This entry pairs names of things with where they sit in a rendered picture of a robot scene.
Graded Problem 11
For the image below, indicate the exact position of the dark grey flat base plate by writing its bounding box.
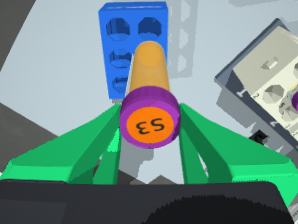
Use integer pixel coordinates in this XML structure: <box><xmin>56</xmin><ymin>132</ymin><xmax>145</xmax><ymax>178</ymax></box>
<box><xmin>215</xmin><ymin>18</ymin><xmax>298</xmax><ymax>151</ymax></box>

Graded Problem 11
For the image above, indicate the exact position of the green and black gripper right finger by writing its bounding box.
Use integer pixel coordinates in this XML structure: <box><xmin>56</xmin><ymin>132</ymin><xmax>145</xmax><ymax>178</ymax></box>
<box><xmin>179</xmin><ymin>103</ymin><xmax>298</xmax><ymax>208</ymax></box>

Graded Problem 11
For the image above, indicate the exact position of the grey flat mat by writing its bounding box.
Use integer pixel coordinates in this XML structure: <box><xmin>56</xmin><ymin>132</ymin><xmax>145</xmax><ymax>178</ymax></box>
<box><xmin>0</xmin><ymin>0</ymin><xmax>298</xmax><ymax>184</ymax></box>

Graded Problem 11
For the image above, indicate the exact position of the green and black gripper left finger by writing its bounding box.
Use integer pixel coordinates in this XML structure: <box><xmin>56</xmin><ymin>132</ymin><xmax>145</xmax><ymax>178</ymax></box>
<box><xmin>0</xmin><ymin>104</ymin><xmax>122</xmax><ymax>184</ymax></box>

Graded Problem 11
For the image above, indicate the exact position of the blue sample rack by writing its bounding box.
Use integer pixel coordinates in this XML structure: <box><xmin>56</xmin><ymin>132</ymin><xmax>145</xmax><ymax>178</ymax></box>
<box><xmin>98</xmin><ymin>2</ymin><xmax>168</xmax><ymax>99</ymax></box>

